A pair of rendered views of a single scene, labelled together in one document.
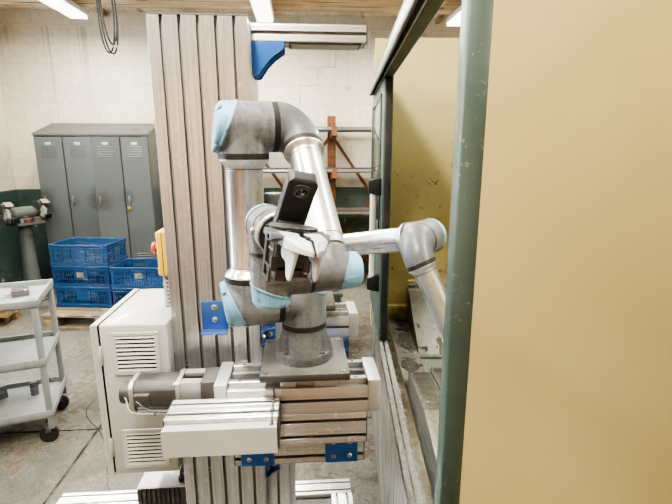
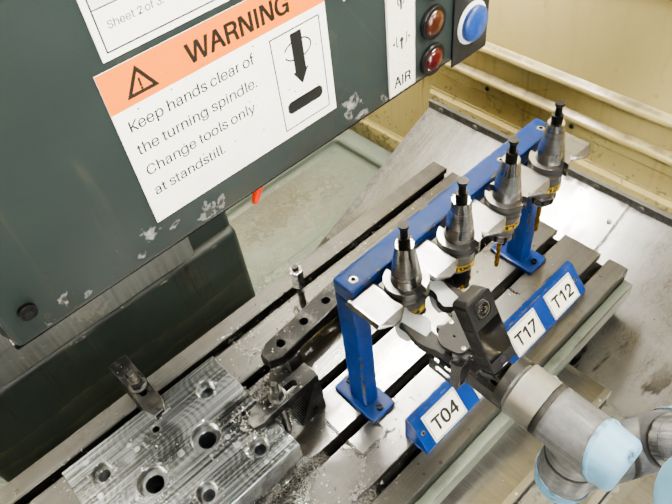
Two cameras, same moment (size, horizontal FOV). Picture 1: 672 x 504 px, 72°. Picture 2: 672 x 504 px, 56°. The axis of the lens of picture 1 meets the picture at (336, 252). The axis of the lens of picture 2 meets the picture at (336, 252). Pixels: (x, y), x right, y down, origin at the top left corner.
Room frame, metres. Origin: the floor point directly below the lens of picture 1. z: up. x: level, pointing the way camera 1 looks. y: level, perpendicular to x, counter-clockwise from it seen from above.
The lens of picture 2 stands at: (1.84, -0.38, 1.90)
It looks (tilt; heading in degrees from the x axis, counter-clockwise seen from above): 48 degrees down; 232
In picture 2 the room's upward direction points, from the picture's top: 8 degrees counter-clockwise
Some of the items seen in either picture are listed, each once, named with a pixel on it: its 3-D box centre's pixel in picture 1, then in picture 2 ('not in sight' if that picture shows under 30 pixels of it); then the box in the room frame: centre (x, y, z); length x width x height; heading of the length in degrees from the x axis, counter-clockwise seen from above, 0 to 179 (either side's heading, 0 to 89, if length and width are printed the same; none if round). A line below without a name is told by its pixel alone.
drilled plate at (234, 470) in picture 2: not in sight; (184, 465); (1.79, -0.90, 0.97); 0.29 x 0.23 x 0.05; 179
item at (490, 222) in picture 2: not in sight; (482, 219); (1.27, -0.74, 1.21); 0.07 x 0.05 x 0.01; 89
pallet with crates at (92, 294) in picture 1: (120, 279); not in sight; (4.52, 2.21, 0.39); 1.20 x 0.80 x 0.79; 87
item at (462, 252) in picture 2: not in sight; (458, 239); (1.33, -0.75, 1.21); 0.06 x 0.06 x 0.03
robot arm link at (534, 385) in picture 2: not in sight; (531, 393); (1.44, -0.54, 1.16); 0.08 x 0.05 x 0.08; 179
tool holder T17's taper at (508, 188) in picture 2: not in sight; (508, 176); (1.22, -0.74, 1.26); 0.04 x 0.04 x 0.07
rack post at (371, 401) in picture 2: not in sight; (358, 350); (1.49, -0.80, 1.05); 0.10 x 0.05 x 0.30; 89
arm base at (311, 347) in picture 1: (304, 337); not in sight; (1.14, 0.08, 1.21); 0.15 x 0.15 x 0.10
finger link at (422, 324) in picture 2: not in sight; (403, 326); (1.47, -0.72, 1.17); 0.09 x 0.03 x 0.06; 102
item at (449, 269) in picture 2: not in sight; (433, 261); (1.38, -0.75, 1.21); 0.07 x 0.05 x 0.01; 89
